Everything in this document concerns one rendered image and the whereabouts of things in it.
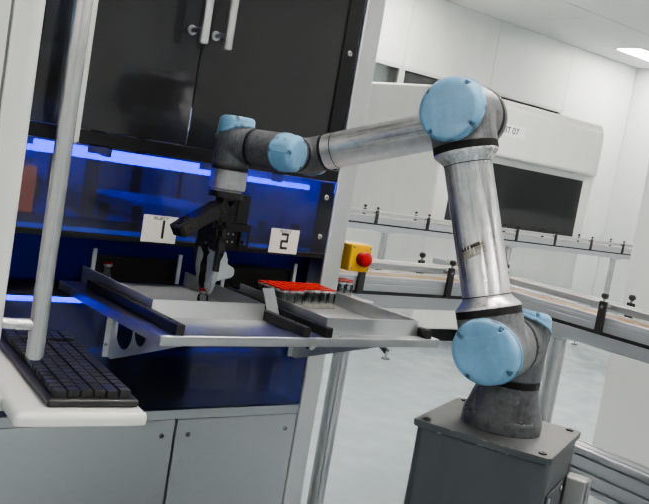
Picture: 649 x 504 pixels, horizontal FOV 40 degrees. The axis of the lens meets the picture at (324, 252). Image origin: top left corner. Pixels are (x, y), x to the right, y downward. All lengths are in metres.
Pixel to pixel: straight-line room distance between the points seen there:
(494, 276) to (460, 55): 7.59
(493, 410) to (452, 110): 0.55
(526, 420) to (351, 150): 0.62
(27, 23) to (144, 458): 1.17
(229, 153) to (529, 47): 8.17
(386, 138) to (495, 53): 7.71
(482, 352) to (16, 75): 0.85
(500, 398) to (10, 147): 0.96
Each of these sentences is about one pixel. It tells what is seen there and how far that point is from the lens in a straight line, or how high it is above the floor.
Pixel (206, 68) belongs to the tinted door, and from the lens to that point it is 2.04.
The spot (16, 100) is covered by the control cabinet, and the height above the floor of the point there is 1.24.
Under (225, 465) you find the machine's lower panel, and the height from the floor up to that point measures 0.45.
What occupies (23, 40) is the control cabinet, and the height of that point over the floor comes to 1.32.
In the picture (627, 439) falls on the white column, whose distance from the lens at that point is 3.32.
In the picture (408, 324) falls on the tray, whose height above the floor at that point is 0.91.
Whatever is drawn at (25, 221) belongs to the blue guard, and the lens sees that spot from 1.88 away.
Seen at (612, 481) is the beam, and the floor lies 0.50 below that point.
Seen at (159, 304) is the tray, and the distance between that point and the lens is 1.74.
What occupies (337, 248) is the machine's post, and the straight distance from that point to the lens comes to 2.29.
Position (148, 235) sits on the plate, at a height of 1.00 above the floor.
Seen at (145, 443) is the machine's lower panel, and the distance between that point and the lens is 2.13.
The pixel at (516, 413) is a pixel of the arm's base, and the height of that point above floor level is 0.83.
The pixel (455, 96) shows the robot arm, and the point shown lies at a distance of 1.56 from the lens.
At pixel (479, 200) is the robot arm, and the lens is 1.56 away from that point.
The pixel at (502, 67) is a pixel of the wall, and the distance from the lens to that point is 9.54.
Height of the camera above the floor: 1.22
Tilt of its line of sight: 6 degrees down
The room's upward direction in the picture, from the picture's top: 10 degrees clockwise
